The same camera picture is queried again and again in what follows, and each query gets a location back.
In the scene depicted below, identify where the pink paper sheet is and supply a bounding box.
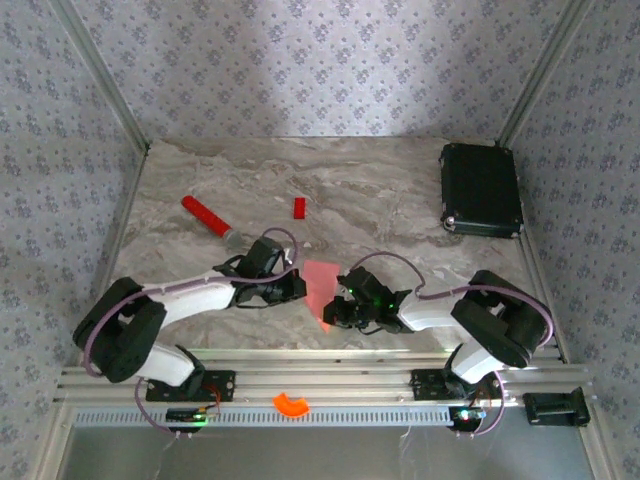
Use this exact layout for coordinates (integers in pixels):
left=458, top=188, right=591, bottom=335
left=303, top=259, right=341, bottom=335

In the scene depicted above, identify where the orange curved plastic piece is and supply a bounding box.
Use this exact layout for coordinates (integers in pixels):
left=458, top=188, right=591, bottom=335
left=272, top=392, right=311, bottom=418

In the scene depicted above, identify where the red marker pen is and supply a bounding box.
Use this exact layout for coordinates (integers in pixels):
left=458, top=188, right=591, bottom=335
left=181, top=194, right=245, bottom=247

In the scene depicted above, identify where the black hard case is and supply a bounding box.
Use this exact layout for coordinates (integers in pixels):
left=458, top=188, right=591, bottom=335
left=438, top=142, right=525, bottom=240

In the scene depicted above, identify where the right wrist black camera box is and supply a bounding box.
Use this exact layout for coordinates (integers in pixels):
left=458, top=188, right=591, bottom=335
left=338, top=267, right=396, bottom=314

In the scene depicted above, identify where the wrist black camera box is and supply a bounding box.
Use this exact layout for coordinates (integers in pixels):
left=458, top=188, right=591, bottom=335
left=244, top=238, right=286, bottom=279
left=338, top=267, right=396, bottom=314

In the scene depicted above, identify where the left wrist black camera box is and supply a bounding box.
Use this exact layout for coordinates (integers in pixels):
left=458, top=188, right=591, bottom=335
left=244, top=238, right=286, bottom=279

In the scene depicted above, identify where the aluminium mounting rail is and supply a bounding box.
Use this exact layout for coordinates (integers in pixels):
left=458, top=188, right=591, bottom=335
left=53, top=349, right=591, bottom=406

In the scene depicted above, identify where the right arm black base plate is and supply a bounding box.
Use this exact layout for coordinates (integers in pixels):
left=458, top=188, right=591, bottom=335
left=410, top=368, right=504, bottom=401

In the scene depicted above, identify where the grey slotted cable duct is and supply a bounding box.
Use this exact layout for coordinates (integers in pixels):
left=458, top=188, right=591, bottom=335
left=73, top=405, right=454, bottom=427

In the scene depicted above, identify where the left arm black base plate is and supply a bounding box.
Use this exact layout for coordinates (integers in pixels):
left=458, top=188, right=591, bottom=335
left=145, top=368, right=236, bottom=403

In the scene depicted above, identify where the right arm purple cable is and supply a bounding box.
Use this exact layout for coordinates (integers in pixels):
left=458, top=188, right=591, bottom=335
left=349, top=251, right=556, bottom=441

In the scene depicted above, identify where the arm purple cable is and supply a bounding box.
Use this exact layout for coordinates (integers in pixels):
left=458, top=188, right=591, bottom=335
left=82, top=227, right=300, bottom=441
left=349, top=251, right=556, bottom=441

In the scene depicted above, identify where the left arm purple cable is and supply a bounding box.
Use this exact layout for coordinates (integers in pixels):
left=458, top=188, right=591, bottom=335
left=82, top=227, right=300, bottom=441

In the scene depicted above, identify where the black clamp bracket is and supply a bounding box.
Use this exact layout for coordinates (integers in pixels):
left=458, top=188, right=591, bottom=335
left=523, top=387, right=590, bottom=427

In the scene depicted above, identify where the aluminium corner post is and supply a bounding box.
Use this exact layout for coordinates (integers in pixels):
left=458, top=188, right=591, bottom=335
left=49, top=0, right=151, bottom=154
left=497, top=0, right=594, bottom=147

